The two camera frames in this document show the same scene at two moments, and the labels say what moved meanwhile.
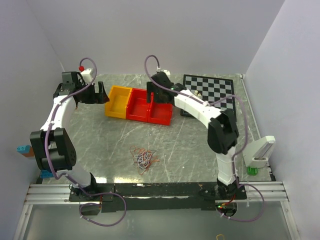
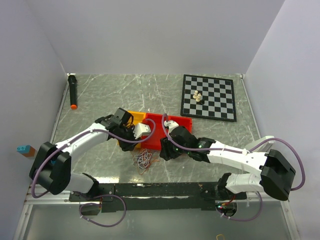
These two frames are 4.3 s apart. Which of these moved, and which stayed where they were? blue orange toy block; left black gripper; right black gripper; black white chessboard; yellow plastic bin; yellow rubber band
Moved: left black gripper; yellow plastic bin; right black gripper
Stayed: yellow rubber band; blue orange toy block; black white chessboard
